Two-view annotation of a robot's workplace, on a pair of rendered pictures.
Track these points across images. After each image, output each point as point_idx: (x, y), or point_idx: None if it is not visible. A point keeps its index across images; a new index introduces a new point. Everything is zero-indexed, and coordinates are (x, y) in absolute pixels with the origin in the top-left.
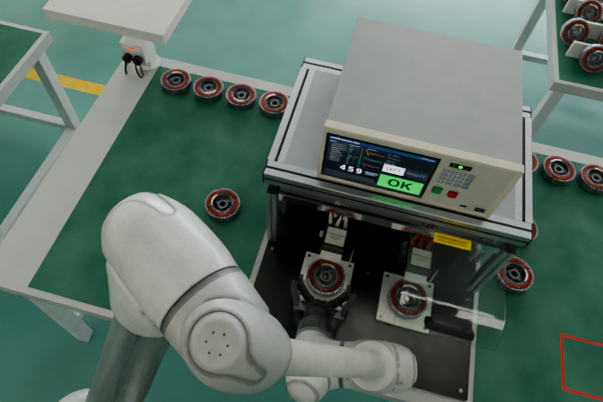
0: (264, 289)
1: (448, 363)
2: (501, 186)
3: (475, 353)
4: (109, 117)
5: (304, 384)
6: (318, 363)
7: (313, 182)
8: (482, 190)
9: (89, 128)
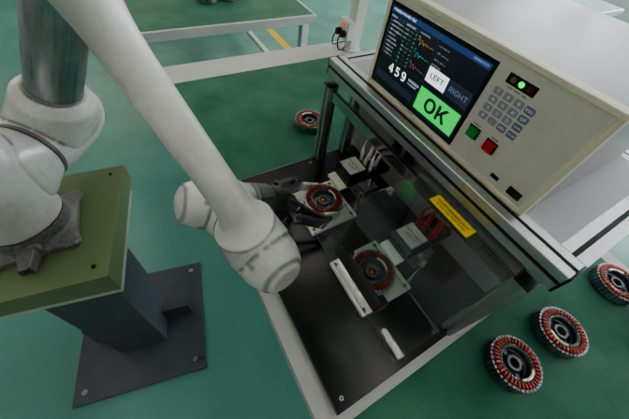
0: (276, 177)
1: (355, 361)
2: (569, 146)
3: (394, 386)
4: (301, 54)
5: (183, 191)
6: (143, 87)
7: (360, 81)
8: (533, 150)
9: (285, 52)
